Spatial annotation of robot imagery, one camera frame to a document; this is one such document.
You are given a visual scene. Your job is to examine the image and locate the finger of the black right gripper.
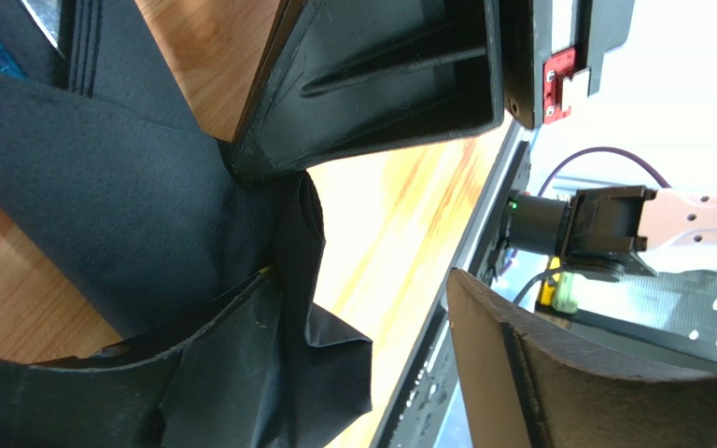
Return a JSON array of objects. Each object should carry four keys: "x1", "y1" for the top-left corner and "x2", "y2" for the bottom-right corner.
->
[{"x1": 228, "y1": 0, "x2": 504, "y2": 185}]

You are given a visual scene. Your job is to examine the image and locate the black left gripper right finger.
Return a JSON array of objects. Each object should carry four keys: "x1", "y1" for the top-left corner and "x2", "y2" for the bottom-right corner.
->
[{"x1": 447, "y1": 269, "x2": 717, "y2": 447}]

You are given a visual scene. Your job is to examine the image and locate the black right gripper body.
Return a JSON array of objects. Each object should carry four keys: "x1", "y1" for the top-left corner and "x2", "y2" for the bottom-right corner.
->
[{"x1": 499, "y1": 0, "x2": 635, "y2": 130}]

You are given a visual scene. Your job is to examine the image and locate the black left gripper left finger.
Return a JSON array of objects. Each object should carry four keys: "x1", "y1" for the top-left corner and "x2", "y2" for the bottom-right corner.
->
[{"x1": 0, "y1": 269, "x2": 281, "y2": 447}]

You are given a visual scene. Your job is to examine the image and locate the black paper napkin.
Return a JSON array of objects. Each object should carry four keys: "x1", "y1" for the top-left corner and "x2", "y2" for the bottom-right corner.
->
[{"x1": 0, "y1": 1, "x2": 372, "y2": 447}]

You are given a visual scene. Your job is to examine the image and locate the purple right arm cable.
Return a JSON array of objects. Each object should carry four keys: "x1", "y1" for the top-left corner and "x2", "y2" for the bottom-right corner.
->
[{"x1": 537, "y1": 146, "x2": 671, "y2": 199}]

